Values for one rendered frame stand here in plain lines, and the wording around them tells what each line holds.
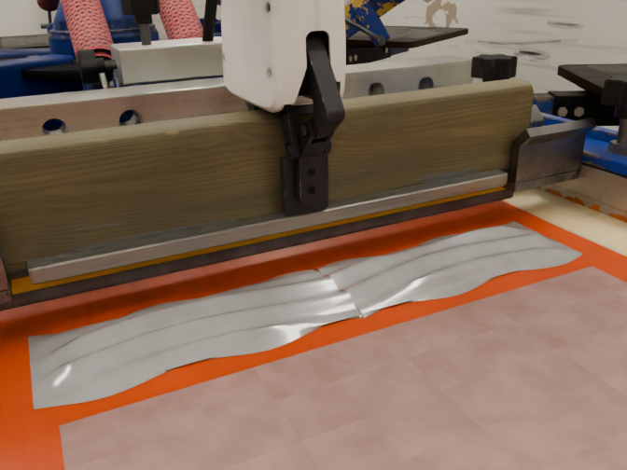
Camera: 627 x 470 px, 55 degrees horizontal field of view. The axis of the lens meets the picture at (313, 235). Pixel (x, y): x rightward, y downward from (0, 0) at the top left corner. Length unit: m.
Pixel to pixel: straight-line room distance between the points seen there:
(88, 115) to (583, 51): 2.48
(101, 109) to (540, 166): 0.39
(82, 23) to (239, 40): 0.48
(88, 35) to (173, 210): 0.48
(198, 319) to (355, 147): 0.16
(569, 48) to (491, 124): 2.44
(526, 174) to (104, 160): 0.32
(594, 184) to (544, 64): 2.49
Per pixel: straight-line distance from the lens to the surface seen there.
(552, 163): 0.53
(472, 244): 0.44
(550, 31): 2.99
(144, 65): 0.66
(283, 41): 0.35
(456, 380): 0.32
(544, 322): 0.37
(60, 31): 1.18
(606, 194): 0.54
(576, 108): 1.19
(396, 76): 0.71
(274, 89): 0.35
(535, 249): 0.45
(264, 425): 0.29
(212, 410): 0.30
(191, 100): 0.62
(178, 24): 0.87
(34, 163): 0.36
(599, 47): 2.82
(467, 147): 0.48
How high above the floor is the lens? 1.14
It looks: 24 degrees down
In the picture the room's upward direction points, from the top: 2 degrees counter-clockwise
